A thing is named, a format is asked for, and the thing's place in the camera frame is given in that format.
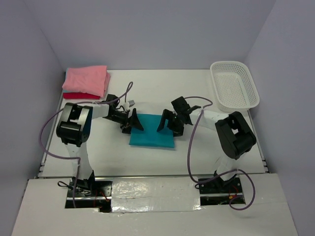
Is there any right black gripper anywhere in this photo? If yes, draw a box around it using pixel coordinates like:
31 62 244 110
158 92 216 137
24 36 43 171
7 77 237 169
157 109 185 138

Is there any white plastic laundry basket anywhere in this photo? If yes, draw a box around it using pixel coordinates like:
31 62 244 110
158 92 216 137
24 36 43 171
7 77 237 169
210 61 260 113

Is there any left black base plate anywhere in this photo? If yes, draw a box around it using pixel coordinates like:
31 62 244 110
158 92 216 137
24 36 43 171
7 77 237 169
58 180 113 213

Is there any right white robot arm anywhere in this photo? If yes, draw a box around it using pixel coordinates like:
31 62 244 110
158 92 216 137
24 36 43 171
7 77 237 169
157 96 256 192

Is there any teal blue t shirt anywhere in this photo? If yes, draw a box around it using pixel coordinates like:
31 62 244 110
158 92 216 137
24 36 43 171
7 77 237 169
129 114 175 148

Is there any red t shirt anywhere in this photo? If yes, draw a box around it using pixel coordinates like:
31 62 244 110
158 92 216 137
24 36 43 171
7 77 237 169
63 92 100 100

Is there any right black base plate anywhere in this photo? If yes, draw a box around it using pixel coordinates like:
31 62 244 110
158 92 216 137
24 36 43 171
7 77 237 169
195 177 245 206

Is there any silver tape patch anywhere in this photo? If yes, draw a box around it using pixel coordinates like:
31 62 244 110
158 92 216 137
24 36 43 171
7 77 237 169
111 177 201 213

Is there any pink t shirt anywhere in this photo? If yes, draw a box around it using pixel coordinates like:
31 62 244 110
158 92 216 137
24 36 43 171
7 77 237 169
62 65 111 97

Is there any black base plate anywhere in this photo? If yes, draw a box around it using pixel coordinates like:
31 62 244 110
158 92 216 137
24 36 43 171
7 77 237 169
58 180 113 213
195 177 245 206

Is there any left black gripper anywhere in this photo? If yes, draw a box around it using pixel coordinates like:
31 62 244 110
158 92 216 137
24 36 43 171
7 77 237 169
102 109 143 137

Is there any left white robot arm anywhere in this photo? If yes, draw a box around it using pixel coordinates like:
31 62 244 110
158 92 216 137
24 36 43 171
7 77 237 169
56 94 144 196

